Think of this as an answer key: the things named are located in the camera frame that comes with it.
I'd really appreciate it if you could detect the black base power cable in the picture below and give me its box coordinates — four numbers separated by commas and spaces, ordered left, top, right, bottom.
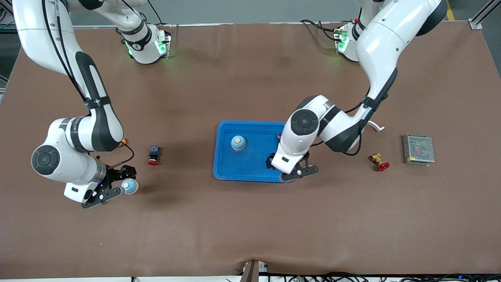
301, 19, 341, 42

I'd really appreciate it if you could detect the table edge clamp bracket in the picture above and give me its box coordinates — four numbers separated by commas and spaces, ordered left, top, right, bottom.
240, 260, 269, 282

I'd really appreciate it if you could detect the brass valve with red handle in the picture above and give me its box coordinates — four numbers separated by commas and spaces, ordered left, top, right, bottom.
370, 153, 391, 172

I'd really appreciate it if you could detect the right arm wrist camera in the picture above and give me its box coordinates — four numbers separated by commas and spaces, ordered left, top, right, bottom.
81, 187, 122, 208

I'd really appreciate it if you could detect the blue plastic tray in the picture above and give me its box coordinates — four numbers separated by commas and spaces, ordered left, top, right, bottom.
213, 120, 295, 183

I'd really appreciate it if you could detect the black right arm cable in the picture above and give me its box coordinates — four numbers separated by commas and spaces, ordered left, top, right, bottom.
41, 0, 135, 170

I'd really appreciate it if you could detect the metal mesh power supply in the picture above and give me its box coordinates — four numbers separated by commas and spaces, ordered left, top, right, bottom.
402, 133, 435, 166

